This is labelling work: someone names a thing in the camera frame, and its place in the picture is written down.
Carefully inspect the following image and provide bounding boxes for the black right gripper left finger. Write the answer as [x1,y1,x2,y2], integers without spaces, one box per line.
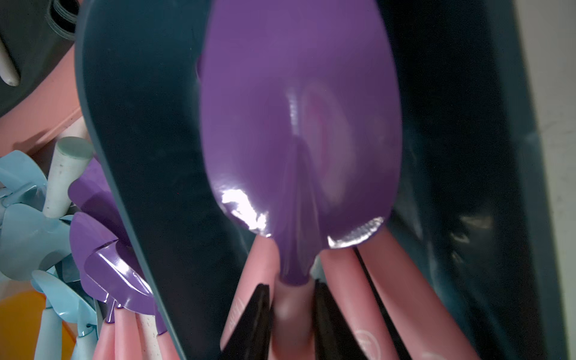
[218,283,273,360]

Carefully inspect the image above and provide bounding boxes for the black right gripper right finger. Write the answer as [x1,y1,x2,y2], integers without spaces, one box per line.
[313,280,368,360]

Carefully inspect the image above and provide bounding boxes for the purple shovel pink handle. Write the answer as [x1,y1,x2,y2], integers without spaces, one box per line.
[84,241,156,359]
[319,247,399,359]
[199,1,401,359]
[358,226,479,359]

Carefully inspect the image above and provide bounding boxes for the teal storage box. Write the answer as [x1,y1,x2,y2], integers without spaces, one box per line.
[75,1,575,359]

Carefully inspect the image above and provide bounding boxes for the yellow plastic tray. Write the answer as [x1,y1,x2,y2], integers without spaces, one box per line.
[0,289,77,360]

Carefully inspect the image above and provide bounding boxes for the pink cutting board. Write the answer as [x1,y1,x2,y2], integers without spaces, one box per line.
[1,46,82,156]

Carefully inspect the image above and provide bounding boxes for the dark green cloth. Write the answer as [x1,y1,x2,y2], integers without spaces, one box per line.
[1,1,81,115]

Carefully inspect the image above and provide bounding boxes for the light blue shovel white handle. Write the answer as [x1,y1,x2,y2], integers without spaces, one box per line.
[1,136,94,281]

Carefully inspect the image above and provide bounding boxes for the white handled small spoon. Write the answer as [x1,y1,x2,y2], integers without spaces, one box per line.
[0,40,20,87]

